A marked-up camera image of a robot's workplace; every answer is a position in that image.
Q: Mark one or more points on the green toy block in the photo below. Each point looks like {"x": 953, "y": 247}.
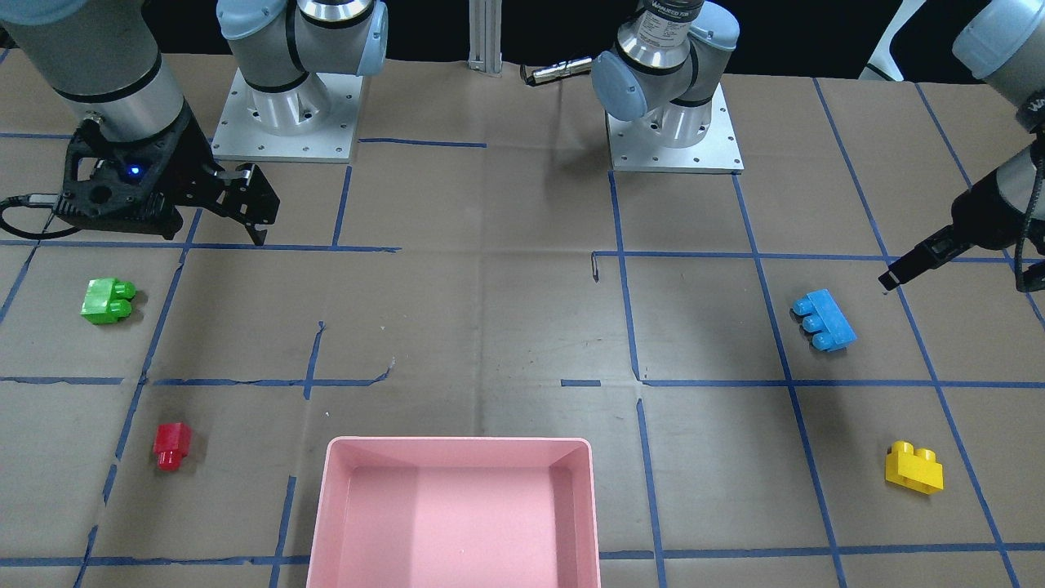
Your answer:
{"x": 108, "y": 300}

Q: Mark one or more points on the yellow toy block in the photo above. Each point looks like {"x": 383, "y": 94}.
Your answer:
{"x": 916, "y": 469}

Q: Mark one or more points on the blue toy block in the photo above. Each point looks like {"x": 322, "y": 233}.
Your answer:
{"x": 821, "y": 317}

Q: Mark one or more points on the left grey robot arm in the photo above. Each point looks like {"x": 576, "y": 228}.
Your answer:
{"x": 669, "y": 57}

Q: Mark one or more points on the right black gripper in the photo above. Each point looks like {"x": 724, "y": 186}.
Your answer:
{"x": 189, "y": 163}

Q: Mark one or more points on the silver cylindrical connector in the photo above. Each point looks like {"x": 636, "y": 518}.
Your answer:
{"x": 535, "y": 77}

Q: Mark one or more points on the pink plastic box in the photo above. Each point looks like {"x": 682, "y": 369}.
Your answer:
{"x": 456, "y": 512}

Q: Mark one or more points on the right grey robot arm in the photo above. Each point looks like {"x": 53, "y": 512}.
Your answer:
{"x": 177, "y": 111}

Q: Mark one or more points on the aluminium frame post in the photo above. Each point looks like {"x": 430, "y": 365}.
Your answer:
{"x": 484, "y": 28}

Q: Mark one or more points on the red toy block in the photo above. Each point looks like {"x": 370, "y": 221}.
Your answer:
{"x": 171, "y": 445}

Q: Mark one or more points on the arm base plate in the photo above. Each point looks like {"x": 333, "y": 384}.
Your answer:
{"x": 317, "y": 122}
{"x": 699, "y": 140}

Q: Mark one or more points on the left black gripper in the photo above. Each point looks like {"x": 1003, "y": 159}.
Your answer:
{"x": 985, "y": 214}

